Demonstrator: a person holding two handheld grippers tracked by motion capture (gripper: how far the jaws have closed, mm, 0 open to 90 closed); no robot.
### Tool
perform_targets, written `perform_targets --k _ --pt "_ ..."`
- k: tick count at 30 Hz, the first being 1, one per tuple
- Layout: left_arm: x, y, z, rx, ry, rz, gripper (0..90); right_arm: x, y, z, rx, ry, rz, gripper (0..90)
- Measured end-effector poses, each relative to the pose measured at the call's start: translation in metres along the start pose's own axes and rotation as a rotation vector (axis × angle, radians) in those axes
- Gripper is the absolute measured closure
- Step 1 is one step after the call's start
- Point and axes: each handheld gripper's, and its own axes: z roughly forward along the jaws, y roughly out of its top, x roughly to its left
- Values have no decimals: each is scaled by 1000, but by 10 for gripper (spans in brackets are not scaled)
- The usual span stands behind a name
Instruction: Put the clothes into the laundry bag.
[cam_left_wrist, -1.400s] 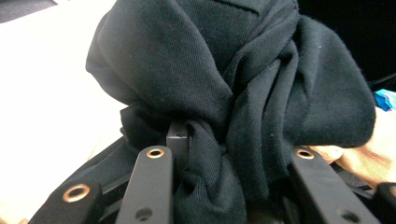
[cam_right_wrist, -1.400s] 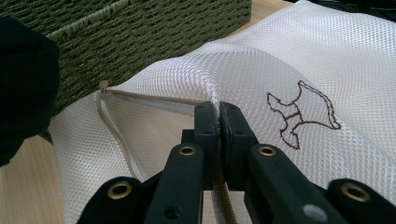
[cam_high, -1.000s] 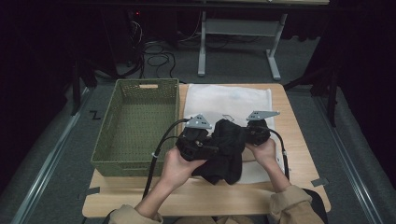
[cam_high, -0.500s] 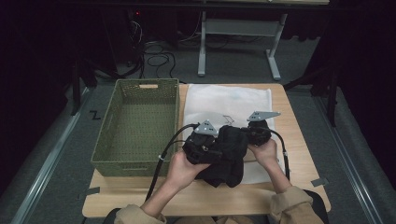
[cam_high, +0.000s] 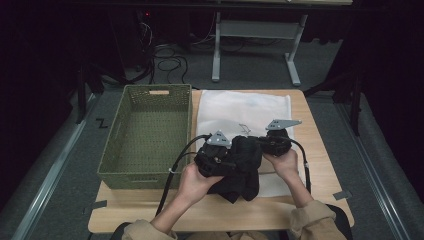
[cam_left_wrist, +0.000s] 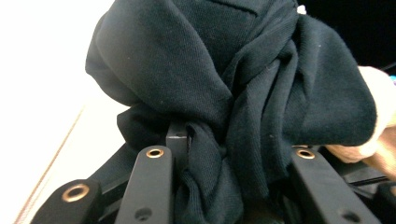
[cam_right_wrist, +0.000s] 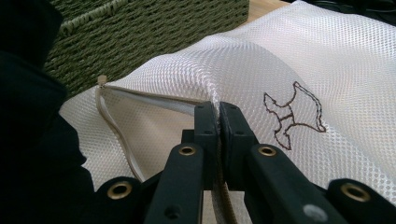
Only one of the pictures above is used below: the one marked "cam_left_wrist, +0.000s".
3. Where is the white mesh laundry bag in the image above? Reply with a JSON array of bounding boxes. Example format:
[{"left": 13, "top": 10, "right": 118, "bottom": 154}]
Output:
[{"left": 0, "top": 0, "right": 396, "bottom": 224}]

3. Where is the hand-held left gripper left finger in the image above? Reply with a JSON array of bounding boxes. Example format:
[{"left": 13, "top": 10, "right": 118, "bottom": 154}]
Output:
[{"left": 115, "top": 122, "right": 191, "bottom": 224}]

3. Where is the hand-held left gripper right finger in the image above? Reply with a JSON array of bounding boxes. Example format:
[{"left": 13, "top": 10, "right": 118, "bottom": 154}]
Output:
[{"left": 290, "top": 147, "right": 382, "bottom": 224}]

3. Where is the black garment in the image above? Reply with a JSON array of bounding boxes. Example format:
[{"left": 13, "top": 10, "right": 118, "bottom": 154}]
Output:
[{"left": 85, "top": 0, "right": 378, "bottom": 224}]

